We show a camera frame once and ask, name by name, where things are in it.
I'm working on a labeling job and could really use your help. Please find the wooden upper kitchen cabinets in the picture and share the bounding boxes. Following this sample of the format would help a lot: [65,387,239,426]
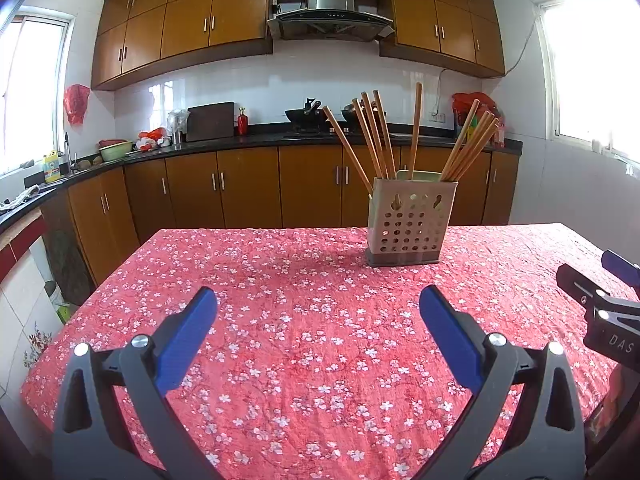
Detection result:
[91,0,506,92]

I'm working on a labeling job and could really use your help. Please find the green basin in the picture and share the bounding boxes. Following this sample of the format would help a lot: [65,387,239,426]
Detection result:
[98,141,135,162]

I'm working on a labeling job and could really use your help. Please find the wooden lower kitchen cabinets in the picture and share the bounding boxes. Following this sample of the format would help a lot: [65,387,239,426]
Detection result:
[40,145,521,288]

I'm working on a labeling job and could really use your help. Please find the bright window above sink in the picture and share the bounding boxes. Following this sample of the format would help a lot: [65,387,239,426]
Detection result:
[0,7,76,176]

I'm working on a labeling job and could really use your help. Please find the black kitchen countertop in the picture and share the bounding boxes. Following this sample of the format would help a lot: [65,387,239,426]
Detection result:
[0,122,523,233]

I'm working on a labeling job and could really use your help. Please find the beige perforated chopstick holder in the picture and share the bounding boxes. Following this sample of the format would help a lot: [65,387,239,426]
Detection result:
[366,170,453,267]

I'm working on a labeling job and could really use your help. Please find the bright window beside red bag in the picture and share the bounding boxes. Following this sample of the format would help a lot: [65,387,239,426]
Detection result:
[532,0,640,163]

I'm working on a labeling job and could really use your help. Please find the wooden kitchen cabinets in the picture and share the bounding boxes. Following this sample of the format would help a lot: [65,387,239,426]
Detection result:
[91,0,506,92]
[40,145,521,288]

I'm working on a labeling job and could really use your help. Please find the black wok with handle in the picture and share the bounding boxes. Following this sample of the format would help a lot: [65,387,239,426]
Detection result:
[285,101,323,128]

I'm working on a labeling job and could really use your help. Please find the wooden chopstick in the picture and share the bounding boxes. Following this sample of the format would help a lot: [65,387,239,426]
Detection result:
[440,99,481,182]
[322,106,375,198]
[444,110,491,182]
[407,82,423,181]
[369,102,395,180]
[360,91,392,180]
[351,98,386,180]
[447,116,497,182]
[451,120,501,182]
[373,90,398,180]

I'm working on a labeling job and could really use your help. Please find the red bag with bottles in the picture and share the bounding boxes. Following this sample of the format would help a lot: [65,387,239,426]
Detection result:
[451,92,505,147]

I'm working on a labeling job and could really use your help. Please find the red and white plastic bags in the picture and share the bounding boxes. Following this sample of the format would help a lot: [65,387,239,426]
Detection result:
[137,129,169,152]

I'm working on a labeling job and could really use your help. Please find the black wok with lid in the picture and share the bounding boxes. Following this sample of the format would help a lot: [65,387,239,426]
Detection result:
[341,102,376,125]

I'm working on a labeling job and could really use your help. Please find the dark wooden cutting board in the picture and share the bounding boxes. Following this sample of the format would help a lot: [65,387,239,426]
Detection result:
[186,101,236,142]

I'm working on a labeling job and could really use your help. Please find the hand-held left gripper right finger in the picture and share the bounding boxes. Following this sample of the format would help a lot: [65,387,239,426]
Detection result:
[419,285,587,480]

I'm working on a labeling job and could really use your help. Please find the steel containers on countertop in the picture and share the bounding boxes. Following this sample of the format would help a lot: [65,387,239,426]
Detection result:
[167,109,189,145]

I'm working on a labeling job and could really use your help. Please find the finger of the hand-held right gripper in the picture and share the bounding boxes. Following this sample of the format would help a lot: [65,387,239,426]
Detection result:
[601,249,640,288]
[556,263,608,313]

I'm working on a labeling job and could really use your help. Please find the steel range hood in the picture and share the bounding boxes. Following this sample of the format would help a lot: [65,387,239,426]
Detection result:
[267,0,395,42]

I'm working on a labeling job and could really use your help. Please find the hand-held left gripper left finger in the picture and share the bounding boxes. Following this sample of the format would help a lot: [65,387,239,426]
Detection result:
[52,286,223,480]

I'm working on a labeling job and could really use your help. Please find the red plastic bag on wall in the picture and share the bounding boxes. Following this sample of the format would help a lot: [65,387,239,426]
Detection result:
[64,84,91,126]

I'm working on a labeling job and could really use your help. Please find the red floral tablecloth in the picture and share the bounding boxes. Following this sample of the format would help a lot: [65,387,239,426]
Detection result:
[20,222,640,480]

